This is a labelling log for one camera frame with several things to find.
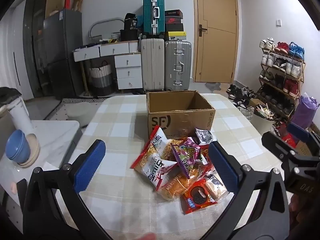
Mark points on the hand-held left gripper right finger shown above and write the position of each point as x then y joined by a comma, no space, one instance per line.
222,167

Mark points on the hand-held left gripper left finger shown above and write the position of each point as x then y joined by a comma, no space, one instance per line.
90,166

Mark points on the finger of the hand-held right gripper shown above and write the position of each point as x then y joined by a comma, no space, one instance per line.
275,142
298,131

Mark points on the red cone snack packet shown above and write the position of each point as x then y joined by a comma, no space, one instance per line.
205,155

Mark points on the purple cartoon snack packet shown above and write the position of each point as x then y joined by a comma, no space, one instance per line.
187,155

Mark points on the brown cardboard box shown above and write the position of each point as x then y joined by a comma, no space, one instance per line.
175,122

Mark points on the purple plastic bag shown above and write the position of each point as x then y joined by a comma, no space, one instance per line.
305,112

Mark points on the clear cake packet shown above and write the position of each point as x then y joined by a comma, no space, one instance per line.
215,186

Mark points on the white waste bin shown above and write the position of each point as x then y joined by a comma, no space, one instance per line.
262,124

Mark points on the silver snack packet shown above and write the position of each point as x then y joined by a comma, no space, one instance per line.
203,136

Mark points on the red chocolate cookie packet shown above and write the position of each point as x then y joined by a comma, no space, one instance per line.
197,196

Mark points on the white marble side table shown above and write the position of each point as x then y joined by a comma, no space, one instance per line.
57,140

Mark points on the round white stool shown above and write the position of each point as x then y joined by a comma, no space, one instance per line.
78,116

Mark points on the orange bread packet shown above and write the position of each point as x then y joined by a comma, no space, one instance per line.
175,187

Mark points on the stack of beige bowls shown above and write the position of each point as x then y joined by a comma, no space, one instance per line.
34,150

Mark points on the pile of dark shoes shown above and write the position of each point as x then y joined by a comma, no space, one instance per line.
240,95

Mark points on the shoe rack with shoes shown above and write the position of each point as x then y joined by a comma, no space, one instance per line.
290,67

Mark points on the striped rug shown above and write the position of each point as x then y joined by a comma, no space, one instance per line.
56,108

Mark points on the stack of blue bowls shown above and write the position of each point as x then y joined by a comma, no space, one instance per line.
17,146

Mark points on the grey doormat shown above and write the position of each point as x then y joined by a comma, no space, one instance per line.
213,86

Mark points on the woven laundry basket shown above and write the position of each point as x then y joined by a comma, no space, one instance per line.
100,78

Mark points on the white desk with drawers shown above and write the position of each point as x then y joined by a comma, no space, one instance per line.
127,62

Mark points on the silver suitcase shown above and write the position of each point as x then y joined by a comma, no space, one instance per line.
177,65

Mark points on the wooden door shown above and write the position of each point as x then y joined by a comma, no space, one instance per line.
215,42

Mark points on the white suitcase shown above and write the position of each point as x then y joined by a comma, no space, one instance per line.
152,65

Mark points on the grey fridge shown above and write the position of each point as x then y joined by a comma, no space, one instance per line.
62,50

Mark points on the dark glass sliding door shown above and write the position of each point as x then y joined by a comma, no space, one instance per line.
35,42

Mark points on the black storage box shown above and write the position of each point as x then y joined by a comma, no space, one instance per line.
128,35

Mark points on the black paper bag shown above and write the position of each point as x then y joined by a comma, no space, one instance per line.
130,21

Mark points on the red black shoe box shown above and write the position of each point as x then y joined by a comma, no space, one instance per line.
174,20

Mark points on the teal suitcase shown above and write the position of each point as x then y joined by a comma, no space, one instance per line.
150,15

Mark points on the white light switch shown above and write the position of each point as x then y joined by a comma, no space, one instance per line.
278,22

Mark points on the white curved metal frame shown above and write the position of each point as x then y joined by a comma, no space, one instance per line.
105,22

